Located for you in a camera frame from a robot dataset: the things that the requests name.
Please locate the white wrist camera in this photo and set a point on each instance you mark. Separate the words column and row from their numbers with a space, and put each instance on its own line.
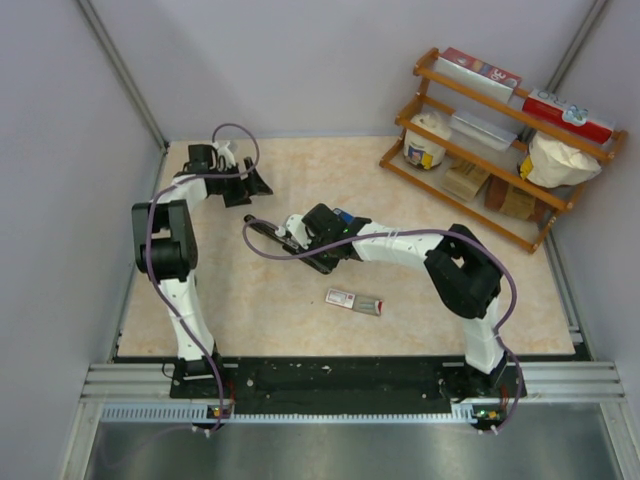
column 293, row 233
column 224, row 157

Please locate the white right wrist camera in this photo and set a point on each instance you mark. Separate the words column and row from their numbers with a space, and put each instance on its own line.
column 293, row 233

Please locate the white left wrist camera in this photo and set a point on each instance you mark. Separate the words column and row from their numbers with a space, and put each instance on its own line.
column 224, row 157

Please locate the grey slotted cable duct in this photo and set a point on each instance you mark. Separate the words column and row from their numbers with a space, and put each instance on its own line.
column 200, row 413

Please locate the white jar yellow label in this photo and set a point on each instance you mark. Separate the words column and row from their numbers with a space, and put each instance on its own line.
column 421, row 152

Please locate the red cling wrap box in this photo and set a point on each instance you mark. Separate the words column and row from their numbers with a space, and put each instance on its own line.
column 569, row 116

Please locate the white paper bag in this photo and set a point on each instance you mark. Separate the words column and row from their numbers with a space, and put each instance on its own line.
column 549, row 163

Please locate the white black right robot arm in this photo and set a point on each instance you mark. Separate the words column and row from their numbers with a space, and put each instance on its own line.
column 467, row 281

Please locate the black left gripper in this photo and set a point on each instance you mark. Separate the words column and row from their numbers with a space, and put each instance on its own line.
column 254, row 184

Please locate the brown paper package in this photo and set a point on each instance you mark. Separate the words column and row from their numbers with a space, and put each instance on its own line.
column 511, row 201

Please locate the red white foil box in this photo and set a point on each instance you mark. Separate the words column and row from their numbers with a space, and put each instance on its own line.
column 477, row 74

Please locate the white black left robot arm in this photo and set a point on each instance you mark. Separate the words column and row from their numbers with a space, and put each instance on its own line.
column 166, row 250

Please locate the aluminium rail frame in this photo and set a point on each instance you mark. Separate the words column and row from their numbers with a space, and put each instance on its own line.
column 546, row 382

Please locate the clear plastic tray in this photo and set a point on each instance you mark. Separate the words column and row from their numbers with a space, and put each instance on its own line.
column 482, row 131

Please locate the red white staple box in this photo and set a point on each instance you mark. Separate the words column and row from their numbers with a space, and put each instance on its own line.
column 355, row 302

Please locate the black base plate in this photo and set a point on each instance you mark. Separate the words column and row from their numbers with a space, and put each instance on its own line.
column 348, row 384

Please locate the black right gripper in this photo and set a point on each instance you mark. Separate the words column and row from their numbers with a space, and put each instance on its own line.
column 327, row 265

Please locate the blue black stapler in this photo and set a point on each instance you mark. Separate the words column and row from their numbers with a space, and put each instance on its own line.
column 345, row 217

